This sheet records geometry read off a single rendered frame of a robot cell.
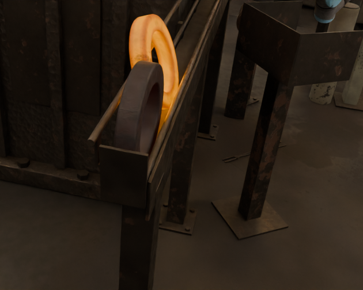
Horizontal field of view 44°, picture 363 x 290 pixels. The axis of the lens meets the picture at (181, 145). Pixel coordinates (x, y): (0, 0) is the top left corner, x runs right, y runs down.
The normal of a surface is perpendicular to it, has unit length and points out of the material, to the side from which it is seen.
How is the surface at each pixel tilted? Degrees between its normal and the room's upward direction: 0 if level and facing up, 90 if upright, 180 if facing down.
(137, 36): 42
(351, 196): 0
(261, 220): 0
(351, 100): 90
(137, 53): 59
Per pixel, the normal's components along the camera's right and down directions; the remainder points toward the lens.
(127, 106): -0.08, -0.14
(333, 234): 0.11, -0.84
